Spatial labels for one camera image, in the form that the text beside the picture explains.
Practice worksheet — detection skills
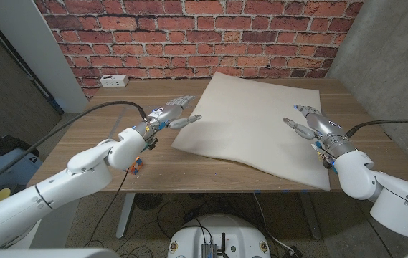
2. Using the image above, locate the round black floor fan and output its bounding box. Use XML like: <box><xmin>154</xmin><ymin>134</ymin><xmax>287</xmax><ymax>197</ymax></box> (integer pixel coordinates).
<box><xmin>134</xmin><ymin>193</ymin><xmax>164</xmax><ymax>211</ymax></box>

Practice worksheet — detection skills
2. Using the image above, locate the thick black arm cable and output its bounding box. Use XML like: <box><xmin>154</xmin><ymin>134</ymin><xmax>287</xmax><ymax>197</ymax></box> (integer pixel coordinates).
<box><xmin>345</xmin><ymin>118</ymin><xmax>408</xmax><ymax>139</ymax></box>
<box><xmin>0</xmin><ymin>100</ymin><xmax>148</xmax><ymax>194</ymax></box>

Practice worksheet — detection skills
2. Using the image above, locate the thin black left wrist cable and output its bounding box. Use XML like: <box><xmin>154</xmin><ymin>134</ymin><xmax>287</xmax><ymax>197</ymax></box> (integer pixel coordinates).
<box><xmin>82</xmin><ymin>168</ymin><xmax>130</xmax><ymax>249</ymax></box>

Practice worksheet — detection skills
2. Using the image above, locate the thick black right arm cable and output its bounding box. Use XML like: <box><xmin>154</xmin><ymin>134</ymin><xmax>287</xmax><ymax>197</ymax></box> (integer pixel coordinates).
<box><xmin>345</xmin><ymin>118</ymin><xmax>408</xmax><ymax>139</ymax></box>

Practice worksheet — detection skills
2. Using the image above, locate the cream memory foam sheet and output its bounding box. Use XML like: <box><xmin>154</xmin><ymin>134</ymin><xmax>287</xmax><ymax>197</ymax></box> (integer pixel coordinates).
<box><xmin>171</xmin><ymin>71</ymin><xmax>332</xmax><ymax>192</ymax></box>

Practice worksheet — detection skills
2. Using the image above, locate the grey box on torso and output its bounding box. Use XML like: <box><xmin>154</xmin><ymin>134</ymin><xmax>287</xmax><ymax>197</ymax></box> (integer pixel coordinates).
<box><xmin>200</xmin><ymin>243</ymin><xmax>219</xmax><ymax>258</ymax></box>

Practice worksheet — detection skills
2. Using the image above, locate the white power strip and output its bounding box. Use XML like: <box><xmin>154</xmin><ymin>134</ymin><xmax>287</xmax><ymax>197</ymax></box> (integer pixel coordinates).
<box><xmin>99</xmin><ymin>74</ymin><xmax>130</xmax><ymax>88</ymax></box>

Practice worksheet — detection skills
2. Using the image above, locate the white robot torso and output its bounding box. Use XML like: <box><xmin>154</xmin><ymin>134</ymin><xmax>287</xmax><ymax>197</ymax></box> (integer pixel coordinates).
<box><xmin>167</xmin><ymin>214</ymin><xmax>272</xmax><ymax>258</ymax></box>

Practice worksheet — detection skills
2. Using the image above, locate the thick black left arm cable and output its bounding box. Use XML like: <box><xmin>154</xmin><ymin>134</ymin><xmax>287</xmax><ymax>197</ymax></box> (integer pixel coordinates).
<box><xmin>0</xmin><ymin>100</ymin><xmax>148</xmax><ymax>194</ymax></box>

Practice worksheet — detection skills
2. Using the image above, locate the yellow black foot pedal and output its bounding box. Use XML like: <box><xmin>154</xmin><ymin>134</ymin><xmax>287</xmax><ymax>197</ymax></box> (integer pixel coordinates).
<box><xmin>0</xmin><ymin>183</ymin><xmax>22</xmax><ymax>209</ymax></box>

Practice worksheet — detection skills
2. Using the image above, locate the white table leg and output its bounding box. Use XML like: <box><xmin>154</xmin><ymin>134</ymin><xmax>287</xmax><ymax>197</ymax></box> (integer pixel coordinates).
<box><xmin>298</xmin><ymin>191</ymin><xmax>323</xmax><ymax>240</ymax></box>
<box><xmin>115</xmin><ymin>193</ymin><xmax>136</xmax><ymax>239</ymax></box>

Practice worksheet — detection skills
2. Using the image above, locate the blue storage bin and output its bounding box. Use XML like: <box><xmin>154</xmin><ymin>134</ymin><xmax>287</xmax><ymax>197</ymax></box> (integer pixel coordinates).
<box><xmin>0</xmin><ymin>148</ymin><xmax>44</xmax><ymax>195</ymax></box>

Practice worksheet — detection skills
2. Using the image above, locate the printed brick backdrop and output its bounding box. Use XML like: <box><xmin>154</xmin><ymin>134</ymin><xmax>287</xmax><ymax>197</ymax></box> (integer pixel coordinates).
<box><xmin>33</xmin><ymin>0</ymin><xmax>365</xmax><ymax>100</ymax></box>

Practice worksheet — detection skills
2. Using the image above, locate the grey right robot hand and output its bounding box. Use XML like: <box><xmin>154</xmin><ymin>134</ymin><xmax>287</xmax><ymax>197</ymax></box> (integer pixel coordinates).
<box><xmin>283</xmin><ymin>104</ymin><xmax>357</xmax><ymax>159</ymax></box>

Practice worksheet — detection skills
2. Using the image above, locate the multicoloured puzzle cube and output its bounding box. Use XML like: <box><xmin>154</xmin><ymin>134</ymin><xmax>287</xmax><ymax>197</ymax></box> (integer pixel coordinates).
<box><xmin>128</xmin><ymin>156</ymin><xmax>145</xmax><ymax>176</ymax></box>

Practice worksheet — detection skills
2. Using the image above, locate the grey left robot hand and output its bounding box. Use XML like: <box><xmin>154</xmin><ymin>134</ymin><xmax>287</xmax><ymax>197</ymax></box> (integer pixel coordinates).
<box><xmin>131</xmin><ymin>95</ymin><xmax>203</xmax><ymax>143</ymax></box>

